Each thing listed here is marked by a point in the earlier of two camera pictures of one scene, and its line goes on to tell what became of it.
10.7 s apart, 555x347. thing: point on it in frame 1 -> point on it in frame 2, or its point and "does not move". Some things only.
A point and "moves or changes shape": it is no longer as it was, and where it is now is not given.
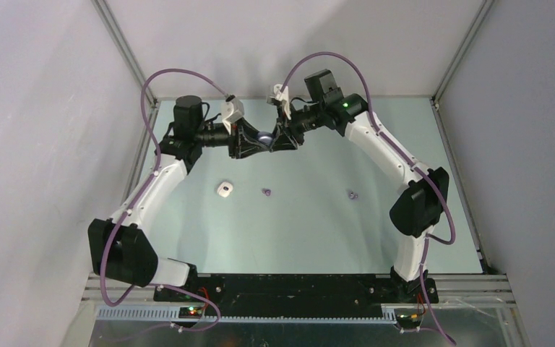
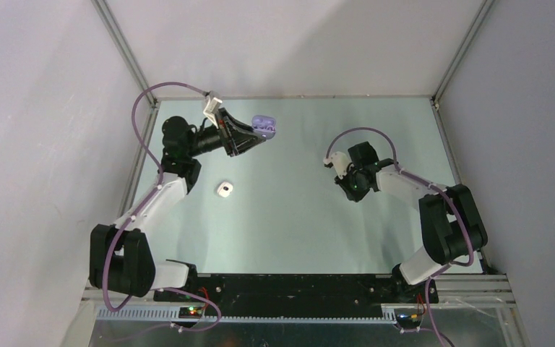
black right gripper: x=281 y=140 -> x=355 y=196
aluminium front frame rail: x=494 y=288 does not move
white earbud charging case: x=225 y=189 does not move
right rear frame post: x=484 y=8 does not move
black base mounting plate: x=295 y=295 does not move
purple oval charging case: x=265 y=137 moves or changes shape
